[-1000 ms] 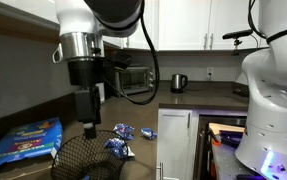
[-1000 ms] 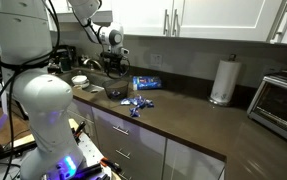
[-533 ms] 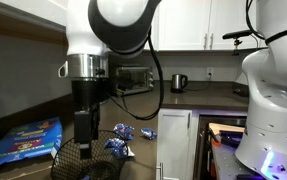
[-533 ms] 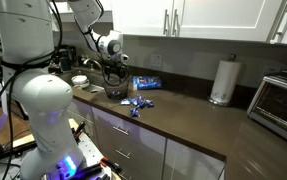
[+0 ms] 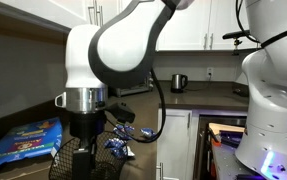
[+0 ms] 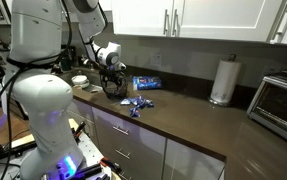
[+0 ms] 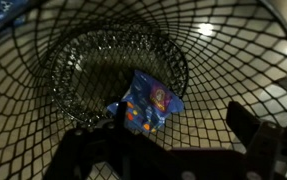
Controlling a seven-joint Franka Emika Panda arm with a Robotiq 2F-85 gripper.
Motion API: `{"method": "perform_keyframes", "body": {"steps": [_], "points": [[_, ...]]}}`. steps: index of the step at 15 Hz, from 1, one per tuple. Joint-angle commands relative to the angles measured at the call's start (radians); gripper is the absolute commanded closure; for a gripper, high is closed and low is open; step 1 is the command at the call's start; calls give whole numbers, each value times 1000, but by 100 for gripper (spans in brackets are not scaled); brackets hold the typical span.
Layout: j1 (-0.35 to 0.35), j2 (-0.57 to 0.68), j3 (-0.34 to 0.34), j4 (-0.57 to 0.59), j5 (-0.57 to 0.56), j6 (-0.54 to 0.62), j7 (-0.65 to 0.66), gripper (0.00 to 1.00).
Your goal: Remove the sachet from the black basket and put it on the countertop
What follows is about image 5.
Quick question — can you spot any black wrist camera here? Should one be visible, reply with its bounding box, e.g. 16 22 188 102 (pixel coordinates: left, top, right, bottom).
105 101 137 125

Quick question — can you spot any blue sachet with white edge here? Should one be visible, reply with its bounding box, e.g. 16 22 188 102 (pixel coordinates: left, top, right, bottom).
111 146 136 159

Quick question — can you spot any small black counter device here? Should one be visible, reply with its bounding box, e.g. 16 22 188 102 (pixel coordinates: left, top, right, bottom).
232 87 250 98

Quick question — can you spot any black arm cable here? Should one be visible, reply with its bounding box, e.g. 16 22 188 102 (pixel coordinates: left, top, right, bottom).
104 68 167 144

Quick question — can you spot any white upper cabinet door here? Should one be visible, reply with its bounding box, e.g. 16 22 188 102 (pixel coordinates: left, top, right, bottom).
156 0 212 52
211 0 261 52

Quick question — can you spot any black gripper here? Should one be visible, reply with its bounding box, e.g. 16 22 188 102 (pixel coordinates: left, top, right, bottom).
69 111 106 180

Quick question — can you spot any steel electric kettle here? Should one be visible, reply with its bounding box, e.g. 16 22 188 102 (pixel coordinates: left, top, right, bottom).
170 73 189 94

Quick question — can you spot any black wire mesh basket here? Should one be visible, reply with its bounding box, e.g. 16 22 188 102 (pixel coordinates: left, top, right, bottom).
48 130 129 180

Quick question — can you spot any white base cabinet door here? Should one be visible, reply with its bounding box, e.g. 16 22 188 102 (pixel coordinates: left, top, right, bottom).
156 109 193 180

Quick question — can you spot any black camera on stand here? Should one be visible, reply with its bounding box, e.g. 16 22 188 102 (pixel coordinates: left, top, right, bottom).
222 29 252 56

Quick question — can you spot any silver toaster oven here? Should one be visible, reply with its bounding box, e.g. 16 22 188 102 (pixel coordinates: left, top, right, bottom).
107 74 155 98

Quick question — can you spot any dark built-in appliance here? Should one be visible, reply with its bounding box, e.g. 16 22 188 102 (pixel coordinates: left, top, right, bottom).
195 114 247 180

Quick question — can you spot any blue snack sachet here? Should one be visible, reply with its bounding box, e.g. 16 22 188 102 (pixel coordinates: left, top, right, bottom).
113 123 136 139
103 137 127 150
139 127 158 140

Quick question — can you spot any silver drawer bar handle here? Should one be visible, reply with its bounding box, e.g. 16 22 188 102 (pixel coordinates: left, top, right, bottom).
155 162 164 180

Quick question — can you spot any grey perforated robot table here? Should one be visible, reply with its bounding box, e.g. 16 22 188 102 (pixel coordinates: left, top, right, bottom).
211 143 287 180

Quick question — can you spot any orange tool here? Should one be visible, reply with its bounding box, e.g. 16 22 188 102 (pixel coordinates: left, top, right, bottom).
209 131 222 148

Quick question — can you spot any light wooden board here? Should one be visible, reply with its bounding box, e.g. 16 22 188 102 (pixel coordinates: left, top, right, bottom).
208 122 247 136

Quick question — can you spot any dark blue item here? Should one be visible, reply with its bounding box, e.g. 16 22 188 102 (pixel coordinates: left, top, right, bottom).
219 130 246 148

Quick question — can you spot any blue snack value box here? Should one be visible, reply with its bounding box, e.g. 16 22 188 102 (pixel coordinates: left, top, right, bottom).
0 116 64 169

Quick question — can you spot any white upper wall cabinet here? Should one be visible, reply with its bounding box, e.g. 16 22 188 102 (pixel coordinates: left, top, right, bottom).
0 0 124 34

